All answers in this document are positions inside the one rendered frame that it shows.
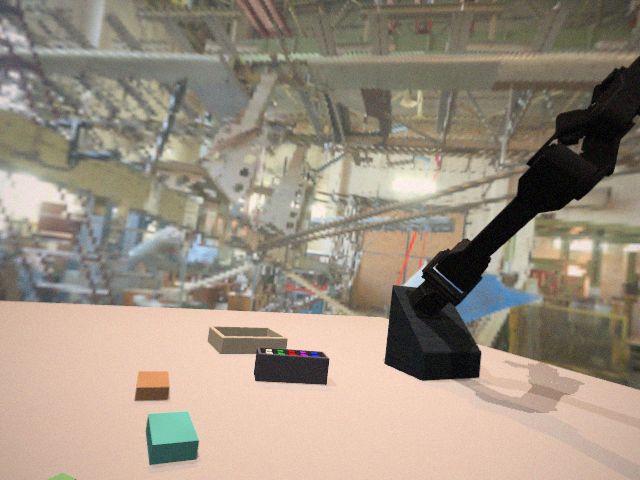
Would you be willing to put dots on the orange block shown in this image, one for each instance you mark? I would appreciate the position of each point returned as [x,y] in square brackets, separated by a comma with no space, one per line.
[152,386]

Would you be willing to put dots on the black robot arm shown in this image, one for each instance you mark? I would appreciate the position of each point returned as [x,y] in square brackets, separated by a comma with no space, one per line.
[556,176]

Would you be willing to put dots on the beige shallow tray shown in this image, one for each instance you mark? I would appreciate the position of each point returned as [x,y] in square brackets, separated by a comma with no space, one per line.
[244,340]

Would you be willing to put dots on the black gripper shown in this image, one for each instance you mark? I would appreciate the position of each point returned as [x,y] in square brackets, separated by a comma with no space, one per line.
[593,148]

